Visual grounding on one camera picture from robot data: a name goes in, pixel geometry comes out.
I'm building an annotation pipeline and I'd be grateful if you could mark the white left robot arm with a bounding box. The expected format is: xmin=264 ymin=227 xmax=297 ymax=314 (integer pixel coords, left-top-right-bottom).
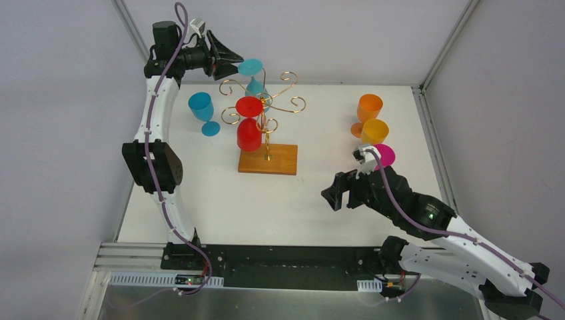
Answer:
xmin=121 ymin=18 xmax=243 ymax=270

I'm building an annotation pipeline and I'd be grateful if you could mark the teal wine glass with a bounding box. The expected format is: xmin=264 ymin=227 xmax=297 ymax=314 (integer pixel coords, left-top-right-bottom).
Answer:
xmin=238 ymin=58 xmax=269 ymax=99

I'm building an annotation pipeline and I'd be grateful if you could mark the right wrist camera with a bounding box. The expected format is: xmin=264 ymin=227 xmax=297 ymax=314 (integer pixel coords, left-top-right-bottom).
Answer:
xmin=352 ymin=144 xmax=381 ymax=179

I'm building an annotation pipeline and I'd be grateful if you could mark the wooden rack base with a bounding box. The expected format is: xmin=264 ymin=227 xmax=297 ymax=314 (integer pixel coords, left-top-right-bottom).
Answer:
xmin=238 ymin=143 xmax=298 ymax=175

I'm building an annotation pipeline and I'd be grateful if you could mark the controller board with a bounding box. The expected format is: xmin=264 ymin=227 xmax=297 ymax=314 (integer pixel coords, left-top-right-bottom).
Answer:
xmin=381 ymin=283 xmax=406 ymax=298
xmin=175 ymin=274 xmax=205 ymax=287

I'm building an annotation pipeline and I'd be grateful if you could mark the blue wine glass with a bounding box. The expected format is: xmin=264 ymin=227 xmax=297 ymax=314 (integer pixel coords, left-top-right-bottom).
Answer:
xmin=188 ymin=92 xmax=221 ymax=137

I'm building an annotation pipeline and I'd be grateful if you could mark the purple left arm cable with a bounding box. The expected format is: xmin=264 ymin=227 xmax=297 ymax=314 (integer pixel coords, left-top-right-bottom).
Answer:
xmin=105 ymin=1 xmax=214 ymax=310

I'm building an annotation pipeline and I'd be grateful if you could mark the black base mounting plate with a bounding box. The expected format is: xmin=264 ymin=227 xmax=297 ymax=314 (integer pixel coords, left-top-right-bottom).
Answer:
xmin=161 ymin=243 xmax=402 ymax=291

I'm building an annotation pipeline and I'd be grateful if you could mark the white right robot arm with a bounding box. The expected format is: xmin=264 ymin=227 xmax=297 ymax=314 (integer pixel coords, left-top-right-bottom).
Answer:
xmin=321 ymin=167 xmax=550 ymax=319

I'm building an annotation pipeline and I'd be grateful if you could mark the left controller board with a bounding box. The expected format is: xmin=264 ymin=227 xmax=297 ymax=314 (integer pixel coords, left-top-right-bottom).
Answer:
xmin=175 ymin=274 xmax=205 ymax=287

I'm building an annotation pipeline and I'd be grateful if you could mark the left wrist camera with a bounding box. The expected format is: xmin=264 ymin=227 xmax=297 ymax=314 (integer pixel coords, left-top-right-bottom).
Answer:
xmin=189 ymin=17 xmax=206 ymax=37

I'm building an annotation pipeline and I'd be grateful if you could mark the yellow wine glass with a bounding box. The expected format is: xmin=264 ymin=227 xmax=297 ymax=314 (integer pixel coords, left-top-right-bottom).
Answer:
xmin=360 ymin=119 xmax=390 ymax=145

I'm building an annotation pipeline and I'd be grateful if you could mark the right controller board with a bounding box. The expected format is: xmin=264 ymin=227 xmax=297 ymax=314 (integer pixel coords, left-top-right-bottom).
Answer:
xmin=381 ymin=283 xmax=406 ymax=298

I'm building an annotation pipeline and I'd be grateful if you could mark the magenta wine glass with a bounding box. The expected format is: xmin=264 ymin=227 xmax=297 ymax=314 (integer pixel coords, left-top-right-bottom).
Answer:
xmin=374 ymin=143 xmax=396 ymax=167

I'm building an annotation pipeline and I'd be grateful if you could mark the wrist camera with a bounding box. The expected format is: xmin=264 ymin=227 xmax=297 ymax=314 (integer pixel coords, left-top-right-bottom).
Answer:
xmin=189 ymin=17 xmax=206 ymax=37
xmin=352 ymin=144 xmax=381 ymax=179

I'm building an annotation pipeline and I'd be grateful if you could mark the orange wine glass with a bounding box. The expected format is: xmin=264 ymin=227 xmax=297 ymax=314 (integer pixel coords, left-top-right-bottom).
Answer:
xmin=350 ymin=93 xmax=384 ymax=138

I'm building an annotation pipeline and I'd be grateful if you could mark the red wine glass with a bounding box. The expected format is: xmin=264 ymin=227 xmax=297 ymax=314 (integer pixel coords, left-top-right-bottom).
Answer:
xmin=236 ymin=96 xmax=263 ymax=152

